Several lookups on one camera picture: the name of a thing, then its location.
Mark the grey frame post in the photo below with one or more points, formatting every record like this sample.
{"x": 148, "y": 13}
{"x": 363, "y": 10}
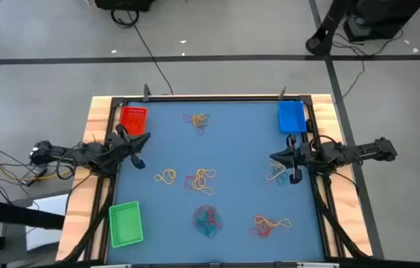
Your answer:
{"x": 146, "y": 93}
{"x": 282, "y": 94}

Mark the black stand leg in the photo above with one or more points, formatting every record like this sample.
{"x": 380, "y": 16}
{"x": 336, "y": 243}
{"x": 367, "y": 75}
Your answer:
{"x": 20, "y": 215}

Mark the black equipment case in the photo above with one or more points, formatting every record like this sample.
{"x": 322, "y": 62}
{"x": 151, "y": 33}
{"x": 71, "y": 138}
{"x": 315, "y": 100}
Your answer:
{"x": 124, "y": 4}

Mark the black stand pole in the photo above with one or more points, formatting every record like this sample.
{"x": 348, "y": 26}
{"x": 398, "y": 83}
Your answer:
{"x": 325, "y": 33}

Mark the black aluminium table frame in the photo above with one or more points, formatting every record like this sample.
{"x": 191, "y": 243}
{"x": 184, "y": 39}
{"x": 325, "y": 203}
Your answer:
{"x": 213, "y": 98}

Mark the black power adapter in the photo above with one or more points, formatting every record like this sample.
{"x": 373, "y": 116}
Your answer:
{"x": 38, "y": 172}

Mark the red plastic basket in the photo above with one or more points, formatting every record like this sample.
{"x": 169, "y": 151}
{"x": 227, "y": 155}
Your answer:
{"x": 133, "y": 115}

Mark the black equipment cart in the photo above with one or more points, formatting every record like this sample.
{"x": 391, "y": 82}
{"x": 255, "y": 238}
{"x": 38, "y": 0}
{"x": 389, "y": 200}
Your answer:
{"x": 381, "y": 15}

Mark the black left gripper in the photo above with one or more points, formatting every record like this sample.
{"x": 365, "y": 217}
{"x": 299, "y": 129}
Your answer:
{"x": 120, "y": 147}

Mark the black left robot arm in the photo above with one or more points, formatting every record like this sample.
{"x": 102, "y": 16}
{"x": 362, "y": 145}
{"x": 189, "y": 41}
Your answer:
{"x": 57, "y": 152}

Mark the white bracket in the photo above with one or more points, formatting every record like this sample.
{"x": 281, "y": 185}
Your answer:
{"x": 111, "y": 266}
{"x": 318, "y": 265}

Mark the light grey box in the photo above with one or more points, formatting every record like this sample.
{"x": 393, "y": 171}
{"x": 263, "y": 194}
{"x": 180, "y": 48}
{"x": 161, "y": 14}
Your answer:
{"x": 51, "y": 204}

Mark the green plastic basket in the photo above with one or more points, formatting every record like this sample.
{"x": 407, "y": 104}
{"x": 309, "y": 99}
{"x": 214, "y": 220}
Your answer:
{"x": 125, "y": 223}

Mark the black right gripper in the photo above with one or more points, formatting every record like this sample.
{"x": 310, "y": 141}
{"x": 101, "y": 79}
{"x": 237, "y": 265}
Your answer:
{"x": 301, "y": 156}

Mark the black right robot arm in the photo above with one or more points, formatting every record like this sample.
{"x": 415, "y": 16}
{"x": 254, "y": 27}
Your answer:
{"x": 362, "y": 150}

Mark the blue plastic basket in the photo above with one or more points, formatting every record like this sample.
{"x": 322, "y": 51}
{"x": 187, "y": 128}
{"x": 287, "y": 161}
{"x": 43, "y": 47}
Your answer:
{"x": 292, "y": 117}

